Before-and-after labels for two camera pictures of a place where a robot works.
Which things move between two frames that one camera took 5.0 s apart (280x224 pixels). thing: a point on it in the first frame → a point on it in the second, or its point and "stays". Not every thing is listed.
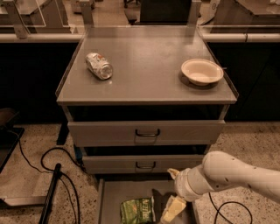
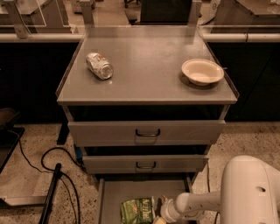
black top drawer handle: [147, 135] stays
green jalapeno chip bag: [137, 211] stays
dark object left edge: [10, 135] stays
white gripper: [183, 184] → [168, 212]
